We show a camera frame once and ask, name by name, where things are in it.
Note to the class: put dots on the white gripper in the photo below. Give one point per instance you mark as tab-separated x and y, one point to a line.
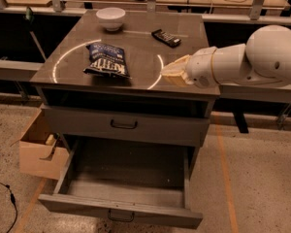
200	67

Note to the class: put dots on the blue chip bag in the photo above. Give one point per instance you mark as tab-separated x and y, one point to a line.
106	61

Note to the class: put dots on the grey drawer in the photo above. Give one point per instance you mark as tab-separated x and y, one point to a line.
170	130
126	181

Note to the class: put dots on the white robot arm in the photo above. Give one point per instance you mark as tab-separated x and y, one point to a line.
264	60

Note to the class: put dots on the grey drawer cabinet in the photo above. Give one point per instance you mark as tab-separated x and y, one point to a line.
61	82

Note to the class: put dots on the grey top drawer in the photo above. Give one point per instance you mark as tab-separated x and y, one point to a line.
170	130

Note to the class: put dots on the black snack bar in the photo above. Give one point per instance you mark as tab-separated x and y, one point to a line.
166	38

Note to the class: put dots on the white bowl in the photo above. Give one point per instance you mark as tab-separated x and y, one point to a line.
111	18

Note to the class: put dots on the cardboard box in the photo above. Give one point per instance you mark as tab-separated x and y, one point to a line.
41	153

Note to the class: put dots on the grey metal shelf rail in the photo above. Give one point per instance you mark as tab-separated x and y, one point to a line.
20	71

